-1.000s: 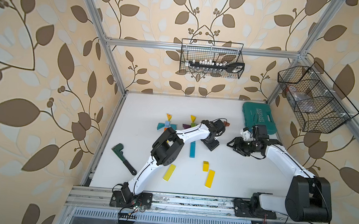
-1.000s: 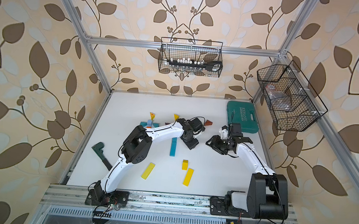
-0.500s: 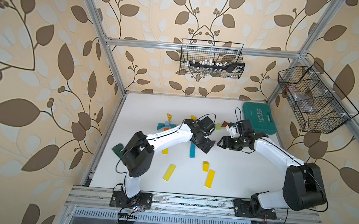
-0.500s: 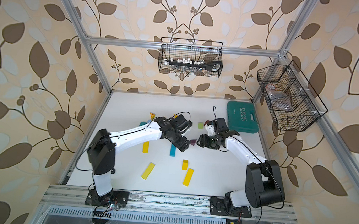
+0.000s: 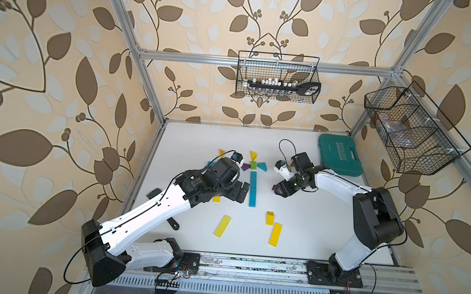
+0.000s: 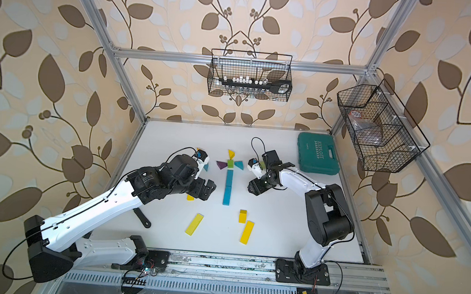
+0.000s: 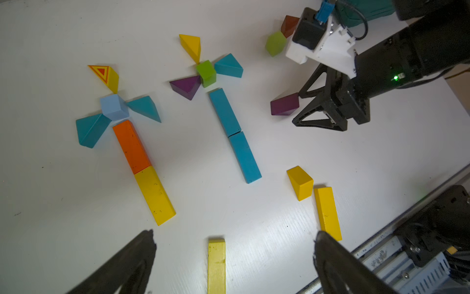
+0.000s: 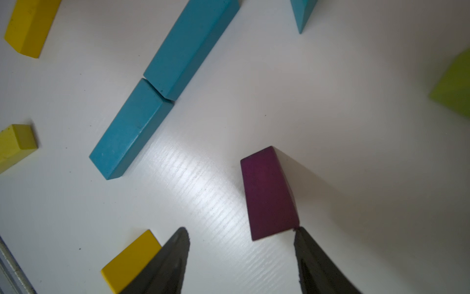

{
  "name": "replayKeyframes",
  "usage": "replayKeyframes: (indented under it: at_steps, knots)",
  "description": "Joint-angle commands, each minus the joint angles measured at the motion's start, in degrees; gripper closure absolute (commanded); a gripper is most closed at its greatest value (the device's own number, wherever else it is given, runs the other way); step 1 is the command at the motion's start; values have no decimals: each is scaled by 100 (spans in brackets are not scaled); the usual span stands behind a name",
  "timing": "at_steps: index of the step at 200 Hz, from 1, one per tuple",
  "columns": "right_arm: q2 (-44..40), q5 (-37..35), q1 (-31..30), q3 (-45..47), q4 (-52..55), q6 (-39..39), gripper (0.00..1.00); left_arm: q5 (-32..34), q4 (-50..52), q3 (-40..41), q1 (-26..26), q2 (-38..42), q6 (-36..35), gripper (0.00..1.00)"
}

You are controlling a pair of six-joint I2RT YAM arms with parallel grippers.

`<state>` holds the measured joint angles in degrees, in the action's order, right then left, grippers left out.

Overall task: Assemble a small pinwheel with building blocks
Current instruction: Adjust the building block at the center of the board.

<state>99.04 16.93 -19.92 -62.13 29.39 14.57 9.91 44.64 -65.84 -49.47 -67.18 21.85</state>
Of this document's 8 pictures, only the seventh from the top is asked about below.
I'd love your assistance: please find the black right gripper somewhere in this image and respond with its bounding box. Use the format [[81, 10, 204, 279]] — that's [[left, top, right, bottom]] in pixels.
[[292, 64, 370, 132]]

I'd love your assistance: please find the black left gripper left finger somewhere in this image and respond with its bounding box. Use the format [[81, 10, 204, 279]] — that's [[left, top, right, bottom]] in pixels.
[[69, 230, 157, 294]]

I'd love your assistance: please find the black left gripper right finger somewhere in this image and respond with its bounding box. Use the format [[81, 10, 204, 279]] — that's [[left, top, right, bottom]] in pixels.
[[314, 231, 396, 294]]

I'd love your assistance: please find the purple triangular prism block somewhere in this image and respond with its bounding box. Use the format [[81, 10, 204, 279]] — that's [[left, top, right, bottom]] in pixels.
[[170, 75, 201, 100], [270, 93, 299, 116]]

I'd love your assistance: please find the yellow rectangular block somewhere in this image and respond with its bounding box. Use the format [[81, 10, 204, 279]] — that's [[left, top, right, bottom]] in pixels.
[[135, 166, 176, 226], [314, 187, 342, 241]]

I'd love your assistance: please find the light green cube block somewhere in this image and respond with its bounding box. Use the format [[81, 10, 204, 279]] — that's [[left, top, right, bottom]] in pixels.
[[265, 31, 287, 57]]

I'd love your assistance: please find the brown wooden block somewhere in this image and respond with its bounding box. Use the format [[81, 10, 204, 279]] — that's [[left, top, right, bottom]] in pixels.
[[281, 15, 300, 38]]

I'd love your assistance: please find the yellow triangular prism block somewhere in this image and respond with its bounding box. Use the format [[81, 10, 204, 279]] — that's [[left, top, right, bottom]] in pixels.
[[286, 166, 314, 202], [179, 34, 201, 64]]

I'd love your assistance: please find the teal triangular prism block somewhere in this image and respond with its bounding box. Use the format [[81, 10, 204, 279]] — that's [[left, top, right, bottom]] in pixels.
[[76, 113, 111, 148], [126, 96, 162, 123], [214, 53, 244, 78]]

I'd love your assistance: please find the teal rectangular block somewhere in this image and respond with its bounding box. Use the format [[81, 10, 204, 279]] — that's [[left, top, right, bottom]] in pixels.
[[229, 132, 262, 184], [209, 88, 241, 137]]

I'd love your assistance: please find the orange rectangular block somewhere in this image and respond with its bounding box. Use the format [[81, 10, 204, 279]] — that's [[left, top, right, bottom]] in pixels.
[[113, 120, 151, 175]]

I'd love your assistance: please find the light blue cube block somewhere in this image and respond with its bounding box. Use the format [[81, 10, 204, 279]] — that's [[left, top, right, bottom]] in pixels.
[[100, 94, 129, 121]]

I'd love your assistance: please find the yellow triangle block red pattern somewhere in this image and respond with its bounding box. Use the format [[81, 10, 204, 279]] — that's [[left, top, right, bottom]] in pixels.
[[88, 65, 119, 94]]

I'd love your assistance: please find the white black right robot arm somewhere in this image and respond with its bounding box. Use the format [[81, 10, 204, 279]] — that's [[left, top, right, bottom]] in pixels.
[[286, 1, 470, 131]]

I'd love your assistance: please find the yellow-green rectangular block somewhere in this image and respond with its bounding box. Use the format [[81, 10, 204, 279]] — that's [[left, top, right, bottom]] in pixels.
[[208, 239, 226, 294]]

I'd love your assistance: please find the green plastic tool case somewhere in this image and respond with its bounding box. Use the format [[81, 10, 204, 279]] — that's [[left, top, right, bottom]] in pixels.
[[333, 0, 395, 28]]

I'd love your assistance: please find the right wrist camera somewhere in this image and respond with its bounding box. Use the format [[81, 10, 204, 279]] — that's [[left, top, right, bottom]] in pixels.
[[285, 1, 356, 78]]

